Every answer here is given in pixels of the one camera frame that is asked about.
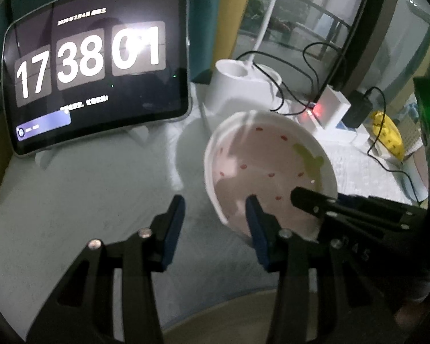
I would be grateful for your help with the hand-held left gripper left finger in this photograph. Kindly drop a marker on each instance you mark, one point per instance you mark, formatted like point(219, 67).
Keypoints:
point(173, 229)

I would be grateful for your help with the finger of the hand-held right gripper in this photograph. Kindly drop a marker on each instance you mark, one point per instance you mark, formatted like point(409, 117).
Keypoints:
point(308, 199)

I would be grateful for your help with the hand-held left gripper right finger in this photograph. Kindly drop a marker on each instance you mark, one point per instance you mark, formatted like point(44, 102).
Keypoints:
point(256, 231)

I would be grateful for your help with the pink spotted bowl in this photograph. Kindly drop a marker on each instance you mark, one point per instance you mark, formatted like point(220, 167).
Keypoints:
point(265, 157)

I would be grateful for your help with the white power strip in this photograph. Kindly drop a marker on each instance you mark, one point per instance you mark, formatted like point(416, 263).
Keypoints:
point(351, 134)

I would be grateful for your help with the white textured tablecloth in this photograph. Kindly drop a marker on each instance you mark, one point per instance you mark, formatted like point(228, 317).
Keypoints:
point(93, 200)

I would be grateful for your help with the yellow packet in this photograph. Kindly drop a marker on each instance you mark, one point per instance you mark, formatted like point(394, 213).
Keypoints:
point(388, 136)

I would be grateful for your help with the white charger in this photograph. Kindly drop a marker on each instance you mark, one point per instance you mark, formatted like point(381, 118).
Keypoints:
point(331, 107)

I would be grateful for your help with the black charger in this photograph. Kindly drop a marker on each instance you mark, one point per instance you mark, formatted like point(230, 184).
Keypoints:
point(358, 109)

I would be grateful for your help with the white desk lamp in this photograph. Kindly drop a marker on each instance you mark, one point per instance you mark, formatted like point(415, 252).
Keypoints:
point(236, 86)

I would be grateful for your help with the white tablet stand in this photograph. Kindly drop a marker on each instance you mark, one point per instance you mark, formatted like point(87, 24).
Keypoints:
point(44, 156)

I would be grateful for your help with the tablet showing clock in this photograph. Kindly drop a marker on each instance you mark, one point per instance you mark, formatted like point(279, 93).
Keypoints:
point(93, 64)

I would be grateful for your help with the yellow curtain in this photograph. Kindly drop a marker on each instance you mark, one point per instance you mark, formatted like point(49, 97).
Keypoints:
point(233, 14)

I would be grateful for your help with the black window frame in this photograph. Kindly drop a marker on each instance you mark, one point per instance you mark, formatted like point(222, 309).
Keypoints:
point(372, 25)

